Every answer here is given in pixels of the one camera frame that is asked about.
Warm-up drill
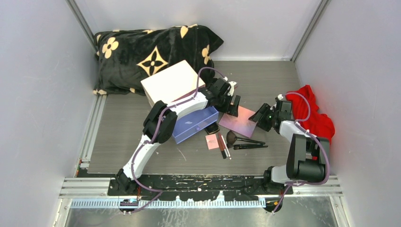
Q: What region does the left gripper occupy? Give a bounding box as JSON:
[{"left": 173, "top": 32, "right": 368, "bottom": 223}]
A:
[{"left": 215, "top": 93, "right": 241, "bottom": 118}]

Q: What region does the holographic pink palette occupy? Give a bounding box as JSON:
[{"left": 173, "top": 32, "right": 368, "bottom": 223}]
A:
[{"left": 218, "top": 106, "right": 256, "bottom": 138}]

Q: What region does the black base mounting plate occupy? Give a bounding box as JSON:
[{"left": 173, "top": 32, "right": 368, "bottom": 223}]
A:
[{"left": 107, "top": 175, "right": 285, "bottom": 201}]

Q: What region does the large powder brush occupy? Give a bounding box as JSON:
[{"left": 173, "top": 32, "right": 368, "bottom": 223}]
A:
[{"left": 226, "top": 131, "right": 265, "bottom": 148}]

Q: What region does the black makeup brush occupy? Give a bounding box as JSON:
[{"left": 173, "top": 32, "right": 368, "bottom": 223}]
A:
[{"left": 233, "top": 144, "right": 268, "bottom": 150}]

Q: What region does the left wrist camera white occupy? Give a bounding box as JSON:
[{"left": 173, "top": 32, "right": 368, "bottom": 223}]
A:
[{"left": 223, "top": 77, "right": 237, "bottom": 96}]

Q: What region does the red cloth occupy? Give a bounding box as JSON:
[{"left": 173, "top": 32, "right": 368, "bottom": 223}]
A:
[{"left": 285, "top": 85, "right": 335, "bottom": 143}]

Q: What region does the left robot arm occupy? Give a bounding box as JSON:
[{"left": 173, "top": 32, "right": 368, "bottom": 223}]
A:
[{"left": 108, "top": 78, "right": 240, "bottom": 195}]

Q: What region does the white drawer organizer box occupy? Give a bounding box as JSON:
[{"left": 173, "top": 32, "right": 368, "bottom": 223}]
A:
[{"left": 141, "top": 60, "right": 205, "bottom": 106}]

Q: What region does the black square compact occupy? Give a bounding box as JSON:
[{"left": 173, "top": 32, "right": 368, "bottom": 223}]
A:
[{"left": 204, "top": 122, "right": 220, "bottom": 135}]

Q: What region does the small pink compact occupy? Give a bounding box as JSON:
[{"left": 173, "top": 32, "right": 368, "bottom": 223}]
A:
[{"left": 205, "top": 134, "right": 219, "bottom": 150}]

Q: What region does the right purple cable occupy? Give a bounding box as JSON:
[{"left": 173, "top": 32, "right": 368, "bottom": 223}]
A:
[{"left": 271, "top": 91, "right": 331, "bottom": 214}]

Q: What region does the white makeup pencil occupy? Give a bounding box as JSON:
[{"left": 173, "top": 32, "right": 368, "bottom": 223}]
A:
[{"left": 219, "top": 133, "right": 232, "bottom": 160}]

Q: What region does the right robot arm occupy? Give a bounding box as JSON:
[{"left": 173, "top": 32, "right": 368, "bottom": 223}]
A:
[{"left": 249, "top": 100, "right": 330, "bottom": 194}]

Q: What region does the red makeup pencil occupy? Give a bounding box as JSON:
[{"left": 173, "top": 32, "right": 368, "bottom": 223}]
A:
[{"left": 217, "top": 132, "right": 227, "bottom": 159}]

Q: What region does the black floral plush blanket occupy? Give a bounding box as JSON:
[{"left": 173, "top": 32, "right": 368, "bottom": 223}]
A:
[{"left": 93, "top": 24, "right": 224, "bottom": 96}]

